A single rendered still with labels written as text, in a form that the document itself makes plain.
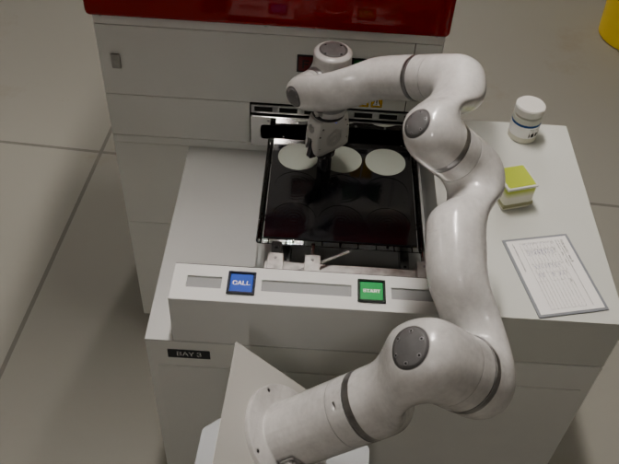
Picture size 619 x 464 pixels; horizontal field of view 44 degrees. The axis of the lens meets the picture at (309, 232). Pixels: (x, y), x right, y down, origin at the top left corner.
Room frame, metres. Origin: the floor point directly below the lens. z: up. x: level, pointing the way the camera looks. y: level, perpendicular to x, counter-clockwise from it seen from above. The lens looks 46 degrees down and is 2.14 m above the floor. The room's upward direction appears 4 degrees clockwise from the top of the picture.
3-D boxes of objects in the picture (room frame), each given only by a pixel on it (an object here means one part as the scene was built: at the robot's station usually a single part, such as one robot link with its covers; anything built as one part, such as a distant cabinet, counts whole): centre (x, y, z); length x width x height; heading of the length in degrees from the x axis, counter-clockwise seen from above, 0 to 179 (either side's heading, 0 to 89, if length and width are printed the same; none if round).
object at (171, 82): (1.57, 0.13, 1.02); 0.81 x 0.03 x 0.40; 90
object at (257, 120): (1.56, -0.05, 0.89); 0.44 x 0.02 x 0.10; 90
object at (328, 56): (1.41, -0.02, 1.17); 0.09 x 0.08 x 0.13; 136
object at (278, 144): (1.35, -0.07, 0.90); 0.34 x 0.34 x 0.01; 0
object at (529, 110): (1.52, -0.51, 1.01); 0.07 x 0.07 x 0.10
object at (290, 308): (0.98, -0.01, 0.89); 0.55 x 0.09 x 0.14; 90
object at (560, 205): (1.25, -0.45, 0.89); 0.62 x 0.35 x 0.14; 0
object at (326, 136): (1.42, -0.02, 1.03); 0.10 x 0.07 x 0.11; 132
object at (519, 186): (1.28, -0.45, 1.00); 0.07 x 0.07 x 0.07; 19
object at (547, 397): (1.24, -0.15, 0.41); 0.96 x 0.64 x 0.82; 90
